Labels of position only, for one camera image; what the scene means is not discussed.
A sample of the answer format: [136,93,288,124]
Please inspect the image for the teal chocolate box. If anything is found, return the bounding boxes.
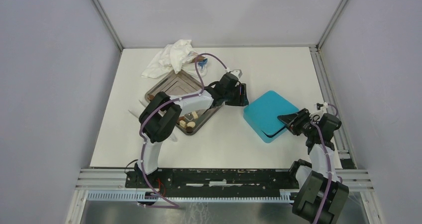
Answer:
[244,116,287,143]

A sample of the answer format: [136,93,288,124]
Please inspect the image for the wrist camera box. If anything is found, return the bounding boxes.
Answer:
[229,69,243,80]
[315,102,329,112]

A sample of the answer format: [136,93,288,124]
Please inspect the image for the brown blue wrapper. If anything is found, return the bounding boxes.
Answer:
[187,51,208,69]

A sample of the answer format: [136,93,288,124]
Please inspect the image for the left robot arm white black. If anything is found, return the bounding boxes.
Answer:
[136,70,249,188]

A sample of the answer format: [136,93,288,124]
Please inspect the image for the metal serving tongs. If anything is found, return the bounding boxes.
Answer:
[128,100,178,143]

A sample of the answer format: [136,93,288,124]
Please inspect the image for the stainless steel tray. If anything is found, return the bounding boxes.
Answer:
[144,71,220,136]

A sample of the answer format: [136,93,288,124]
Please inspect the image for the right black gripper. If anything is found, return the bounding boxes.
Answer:
[277,108,318,137]

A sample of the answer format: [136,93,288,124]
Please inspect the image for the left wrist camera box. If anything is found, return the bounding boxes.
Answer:
[229,69,243,80]

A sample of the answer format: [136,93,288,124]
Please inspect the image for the teal box lid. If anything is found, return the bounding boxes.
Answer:
[243,91,299,118]

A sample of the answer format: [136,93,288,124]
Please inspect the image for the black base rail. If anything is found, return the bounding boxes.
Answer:
[125,168,299,198]

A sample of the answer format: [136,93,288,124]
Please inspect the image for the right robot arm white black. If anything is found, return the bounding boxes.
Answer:
[278,109,349,224]

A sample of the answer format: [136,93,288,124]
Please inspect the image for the white crumpled cloth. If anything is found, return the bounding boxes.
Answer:
[141,39,208,79]

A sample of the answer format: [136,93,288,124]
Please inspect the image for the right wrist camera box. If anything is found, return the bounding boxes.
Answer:
[315,102,329,112]

